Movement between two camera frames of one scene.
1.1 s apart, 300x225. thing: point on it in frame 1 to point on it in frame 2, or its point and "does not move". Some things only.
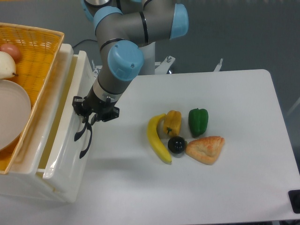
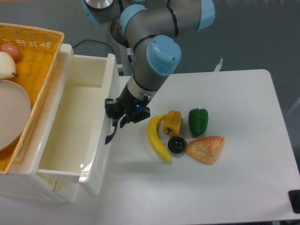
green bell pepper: [198, 120] does not move
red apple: [12, 50] does not move
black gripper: [103, 110] to [135, 108]
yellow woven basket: [39, 48] does not move
